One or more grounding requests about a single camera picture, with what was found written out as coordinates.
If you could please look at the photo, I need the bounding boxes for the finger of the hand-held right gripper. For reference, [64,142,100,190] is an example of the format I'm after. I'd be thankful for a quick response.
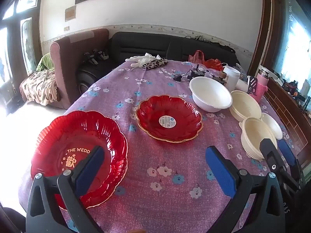
[259,138,300,193]
[278,139,307,185]

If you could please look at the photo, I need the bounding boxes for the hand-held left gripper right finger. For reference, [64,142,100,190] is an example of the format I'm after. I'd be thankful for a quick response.
[205,146,286,233]

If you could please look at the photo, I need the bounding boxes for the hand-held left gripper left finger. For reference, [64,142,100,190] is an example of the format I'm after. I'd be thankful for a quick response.
[25,146,105,233]

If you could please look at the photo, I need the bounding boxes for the cream ribbed bowl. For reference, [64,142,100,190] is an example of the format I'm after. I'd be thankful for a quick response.
[239,117,278,161]
[229,90,262,122]

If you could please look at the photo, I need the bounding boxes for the small white bowl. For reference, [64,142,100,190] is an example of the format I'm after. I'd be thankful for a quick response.
[260,113,283,140]

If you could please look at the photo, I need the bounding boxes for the red plate with gold lettering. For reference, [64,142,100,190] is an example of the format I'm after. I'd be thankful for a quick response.
[30,110,128,210]

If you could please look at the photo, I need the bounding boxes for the large white bowl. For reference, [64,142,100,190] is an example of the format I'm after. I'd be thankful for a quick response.
[189,76,233,113]

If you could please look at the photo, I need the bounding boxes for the red plate with round sticker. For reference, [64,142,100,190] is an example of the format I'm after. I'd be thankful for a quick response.
[135,95,203,143]

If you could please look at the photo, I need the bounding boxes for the brick tiled window counter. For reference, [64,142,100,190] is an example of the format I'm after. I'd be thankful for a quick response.
[258,65,311,168]

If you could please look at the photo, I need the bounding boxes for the red black device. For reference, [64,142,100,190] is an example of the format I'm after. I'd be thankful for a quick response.
[283,80,300,95]

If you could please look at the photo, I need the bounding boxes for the purple floral tablecloth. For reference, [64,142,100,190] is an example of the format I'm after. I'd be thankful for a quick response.
[18,59,304,233]

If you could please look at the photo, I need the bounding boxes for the pink thermos bottle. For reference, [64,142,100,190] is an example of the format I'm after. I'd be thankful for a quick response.
[251,69,270,102]

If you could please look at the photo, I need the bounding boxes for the white plastic jar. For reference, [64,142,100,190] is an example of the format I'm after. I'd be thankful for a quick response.
[222,65,241,90]

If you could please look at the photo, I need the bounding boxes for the clear plastic bag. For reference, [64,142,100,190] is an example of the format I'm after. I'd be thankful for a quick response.
[235,63,248,78]

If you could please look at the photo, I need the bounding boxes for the brown grinder with wooden knob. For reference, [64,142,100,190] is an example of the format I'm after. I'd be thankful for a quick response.
[212,71,229,86]

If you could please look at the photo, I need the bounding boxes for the brown patterned blanket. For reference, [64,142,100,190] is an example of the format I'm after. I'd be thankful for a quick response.
[19,69,59,106]

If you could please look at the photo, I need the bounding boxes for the maroon armchair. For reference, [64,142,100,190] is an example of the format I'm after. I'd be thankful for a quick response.
[50,28,110,110]

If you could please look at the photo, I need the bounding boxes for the window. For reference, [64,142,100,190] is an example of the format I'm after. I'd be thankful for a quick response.
[272,0,311,97]

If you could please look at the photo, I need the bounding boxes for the black white cloth bundle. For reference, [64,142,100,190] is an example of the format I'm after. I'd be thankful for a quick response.
[84,49,109,65]

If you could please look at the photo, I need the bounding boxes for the green cloth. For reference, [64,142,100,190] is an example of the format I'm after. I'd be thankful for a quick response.
[36,53,55,72]

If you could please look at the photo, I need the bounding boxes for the red plastic bag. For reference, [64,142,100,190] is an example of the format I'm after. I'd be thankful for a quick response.
[188,50,224,71]

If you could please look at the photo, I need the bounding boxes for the white gloves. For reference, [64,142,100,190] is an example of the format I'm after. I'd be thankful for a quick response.
[125,53,162,68]

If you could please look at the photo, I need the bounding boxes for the leopard print pouch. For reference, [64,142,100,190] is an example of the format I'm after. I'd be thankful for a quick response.
[142,58,169,70]

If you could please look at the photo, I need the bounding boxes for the black sofa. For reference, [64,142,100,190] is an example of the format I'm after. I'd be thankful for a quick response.
[76,31,240,95]

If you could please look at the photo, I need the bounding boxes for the dark wooden glass door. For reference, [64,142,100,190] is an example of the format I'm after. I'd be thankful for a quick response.
[0,0,44,114]

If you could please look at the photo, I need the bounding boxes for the small wall plaque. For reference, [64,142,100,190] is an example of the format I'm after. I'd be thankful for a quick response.
[65,5,76,22]

